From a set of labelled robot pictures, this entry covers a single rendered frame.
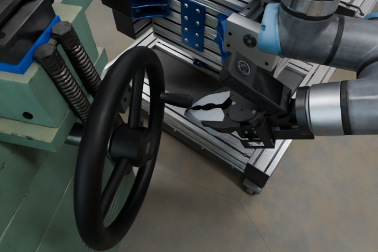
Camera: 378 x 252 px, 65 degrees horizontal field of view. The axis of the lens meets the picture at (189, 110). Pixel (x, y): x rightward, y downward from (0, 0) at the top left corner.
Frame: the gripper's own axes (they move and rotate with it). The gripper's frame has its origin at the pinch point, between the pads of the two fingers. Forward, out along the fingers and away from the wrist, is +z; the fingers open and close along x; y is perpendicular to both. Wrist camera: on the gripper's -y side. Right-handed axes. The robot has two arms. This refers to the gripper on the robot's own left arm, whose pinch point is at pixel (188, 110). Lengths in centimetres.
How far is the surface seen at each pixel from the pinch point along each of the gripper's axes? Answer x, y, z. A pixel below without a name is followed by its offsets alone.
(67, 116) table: -12.1, -15.3, 6.8
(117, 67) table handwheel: -8.8, -19.1, -4.2
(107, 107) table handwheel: -13.9, -18.3, -5.1
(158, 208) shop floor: 0, 61, 49
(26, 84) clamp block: -14.1, -23.4, 2.4
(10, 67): -13.3, -25.4, 3.5
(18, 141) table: -17.0, -16.8, 11.6
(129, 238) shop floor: -13, 57, 55
